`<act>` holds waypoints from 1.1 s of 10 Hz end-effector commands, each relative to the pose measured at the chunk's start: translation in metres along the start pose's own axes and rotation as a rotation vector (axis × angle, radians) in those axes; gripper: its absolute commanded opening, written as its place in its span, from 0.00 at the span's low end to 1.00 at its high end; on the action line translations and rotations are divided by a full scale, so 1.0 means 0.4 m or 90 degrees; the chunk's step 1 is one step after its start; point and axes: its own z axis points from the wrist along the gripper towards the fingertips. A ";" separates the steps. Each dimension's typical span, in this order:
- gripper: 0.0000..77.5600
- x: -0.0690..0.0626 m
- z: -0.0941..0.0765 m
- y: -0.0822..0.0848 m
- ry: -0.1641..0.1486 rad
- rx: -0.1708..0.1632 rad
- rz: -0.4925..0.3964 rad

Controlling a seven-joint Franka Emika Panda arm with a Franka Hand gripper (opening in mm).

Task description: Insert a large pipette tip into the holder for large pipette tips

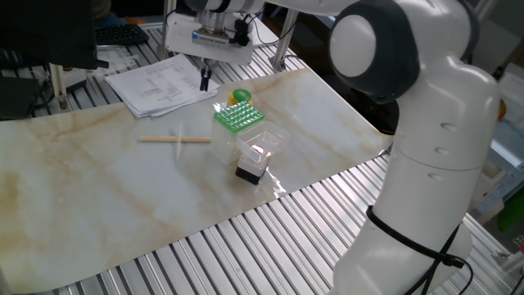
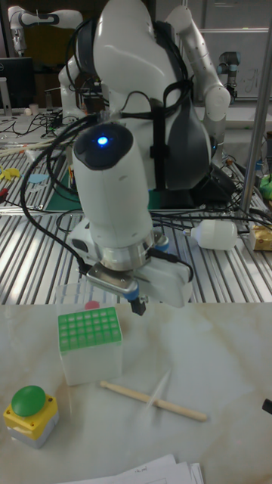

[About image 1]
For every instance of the black box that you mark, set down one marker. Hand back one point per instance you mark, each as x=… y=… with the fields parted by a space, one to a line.
x=16 y=98

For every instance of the aluminium frame post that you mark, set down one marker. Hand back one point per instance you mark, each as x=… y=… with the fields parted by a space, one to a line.
x=167 y=28
x=282 y=45

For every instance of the wooden stick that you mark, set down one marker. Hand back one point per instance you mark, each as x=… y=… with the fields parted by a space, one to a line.
x=163 y=139

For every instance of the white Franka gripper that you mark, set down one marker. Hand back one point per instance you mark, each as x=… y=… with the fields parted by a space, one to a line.
x=180 y=39

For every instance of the black monitor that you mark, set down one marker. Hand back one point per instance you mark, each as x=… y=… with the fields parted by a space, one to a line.
x=45 y=33

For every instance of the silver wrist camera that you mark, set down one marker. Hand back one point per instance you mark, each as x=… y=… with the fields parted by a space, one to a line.
x=210 y=37

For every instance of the green-topped pipette tip holder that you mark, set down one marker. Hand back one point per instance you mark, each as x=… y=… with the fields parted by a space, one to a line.
x=237 y=116

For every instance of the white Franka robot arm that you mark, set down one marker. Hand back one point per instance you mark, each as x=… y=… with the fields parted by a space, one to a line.
x=442 y=123

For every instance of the stack of printed papers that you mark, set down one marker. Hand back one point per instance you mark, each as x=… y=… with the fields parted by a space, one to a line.
x=159 y=86

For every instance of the clear plastic tip box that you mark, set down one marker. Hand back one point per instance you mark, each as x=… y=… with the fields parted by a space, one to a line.
x=274 y=137

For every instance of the black keyboard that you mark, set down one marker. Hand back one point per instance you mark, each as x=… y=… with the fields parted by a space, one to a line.
x=120 y=34

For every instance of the green button yellow box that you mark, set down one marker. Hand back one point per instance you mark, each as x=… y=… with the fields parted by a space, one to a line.
x=241 y=95

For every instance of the small black white block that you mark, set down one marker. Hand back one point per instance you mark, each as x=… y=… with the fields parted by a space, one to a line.
x=249 y=174

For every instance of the marble pattern table sheet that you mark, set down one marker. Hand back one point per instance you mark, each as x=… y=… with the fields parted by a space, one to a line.
x=102 y=184

